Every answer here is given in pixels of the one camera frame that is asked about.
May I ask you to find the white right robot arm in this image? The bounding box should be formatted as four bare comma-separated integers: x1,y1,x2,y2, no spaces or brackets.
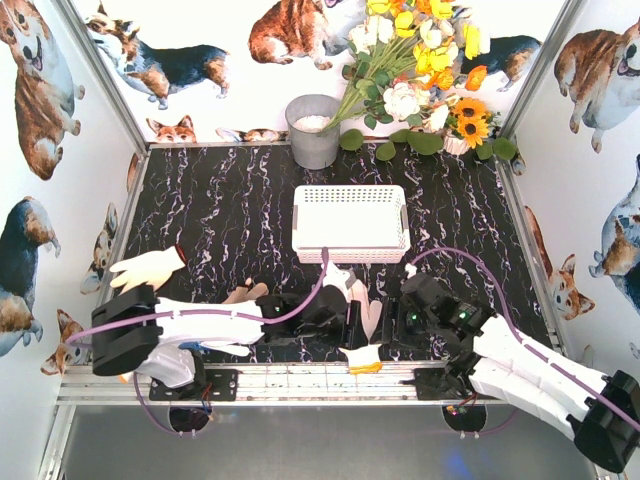
371,273,639,474

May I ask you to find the grey metal bucket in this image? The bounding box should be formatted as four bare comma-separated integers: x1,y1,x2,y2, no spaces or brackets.
285,94,340,170

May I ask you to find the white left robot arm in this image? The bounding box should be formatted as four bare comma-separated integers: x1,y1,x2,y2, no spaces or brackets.
91,282,381,388

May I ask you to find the aluminium front rail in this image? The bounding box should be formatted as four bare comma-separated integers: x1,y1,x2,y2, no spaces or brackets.
57,362,576,405

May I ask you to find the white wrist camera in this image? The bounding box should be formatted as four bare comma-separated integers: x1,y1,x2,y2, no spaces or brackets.
322,262,357,298
405,263,417,278

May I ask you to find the white plastic storage basket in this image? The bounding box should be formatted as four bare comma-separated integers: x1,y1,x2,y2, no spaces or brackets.
292,185,411,264

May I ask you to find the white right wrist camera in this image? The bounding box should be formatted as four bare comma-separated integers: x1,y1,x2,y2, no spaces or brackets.
405,263,417,278

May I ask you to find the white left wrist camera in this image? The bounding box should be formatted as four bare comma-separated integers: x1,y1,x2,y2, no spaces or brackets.
322,262,357,298

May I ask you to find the cream knit glove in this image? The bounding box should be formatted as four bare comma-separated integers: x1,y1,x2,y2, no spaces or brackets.
109,245,187,293
223,278,269,304

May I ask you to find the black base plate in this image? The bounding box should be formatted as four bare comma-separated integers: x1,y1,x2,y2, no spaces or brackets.
149,369,239,402
408,352,490,401

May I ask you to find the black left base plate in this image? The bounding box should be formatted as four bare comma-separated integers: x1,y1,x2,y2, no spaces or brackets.
149,369,239,402

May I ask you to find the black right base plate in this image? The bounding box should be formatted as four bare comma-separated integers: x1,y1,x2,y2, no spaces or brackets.
408,352,490,401

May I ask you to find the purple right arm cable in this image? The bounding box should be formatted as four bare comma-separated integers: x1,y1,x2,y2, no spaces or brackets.
408,247,640,436

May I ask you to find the orange dotted white glove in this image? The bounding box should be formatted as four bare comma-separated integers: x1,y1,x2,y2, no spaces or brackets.
340,280,382,375

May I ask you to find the sunflower pot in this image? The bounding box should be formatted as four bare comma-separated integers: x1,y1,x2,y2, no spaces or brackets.
434,96,518,163

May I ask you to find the artificial flower bouquet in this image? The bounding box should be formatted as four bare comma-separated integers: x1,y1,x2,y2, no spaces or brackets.
332,1,494,160

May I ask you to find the blue dotted white glove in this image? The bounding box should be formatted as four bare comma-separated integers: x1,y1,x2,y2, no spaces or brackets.
119,341,250,388

